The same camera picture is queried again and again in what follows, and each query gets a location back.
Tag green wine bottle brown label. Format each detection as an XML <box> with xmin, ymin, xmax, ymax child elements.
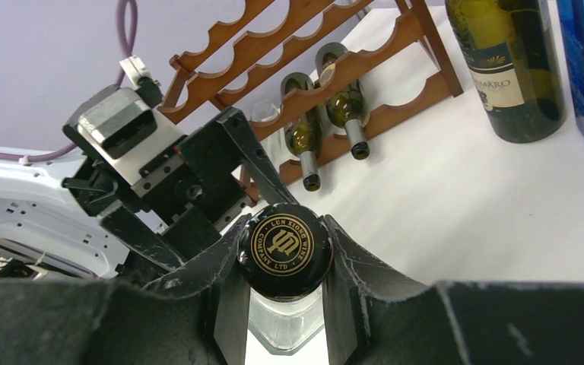
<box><xmin>284</xmin><ymin>106</ymin><xmax>323</xmax><ymax>192</ymax></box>

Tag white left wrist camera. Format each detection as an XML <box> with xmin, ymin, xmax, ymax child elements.
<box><xmin>63</xmin><ymin>55</ymin><xmax>185</xmax><ymax>194</ymax></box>

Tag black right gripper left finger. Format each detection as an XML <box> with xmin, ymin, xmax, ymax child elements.
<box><xmin>0</xmin><ymin>215</ymin><xmax>250</xmax><ymax>364</ymax></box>

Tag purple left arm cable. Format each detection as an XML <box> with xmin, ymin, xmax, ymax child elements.
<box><xmin>0</xmin><ymin>0</ymin><xmax>139</xmax><ymax>163</ymax></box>

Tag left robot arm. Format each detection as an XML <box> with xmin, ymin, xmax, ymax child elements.
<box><xmin>0</xmin><ymin>108</ymin><xmax>294</xmax><ymax>282</ymax></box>

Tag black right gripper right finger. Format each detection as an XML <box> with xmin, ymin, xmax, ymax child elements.
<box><xmin>322</xmin><ymin>215</ymin><xmax>584</xmax><ymax>364</ymax></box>

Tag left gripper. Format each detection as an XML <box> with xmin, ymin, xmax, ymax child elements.
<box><xmin>62</xmin><ymin>106</ymin><xmax>297</xmax><ymax>272</ymax></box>

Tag clear square bottle black cap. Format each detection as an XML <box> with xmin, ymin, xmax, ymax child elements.
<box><xmin>237</xmin><ymin>203</ymin><xmax>333</xmax><ymax>356</ymax></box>

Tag brown wooden wine rack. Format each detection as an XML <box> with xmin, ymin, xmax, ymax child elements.
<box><xmin>157</xmin><ymin>0</ymin><xmax>465</xmax><ymax>205</ymax></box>

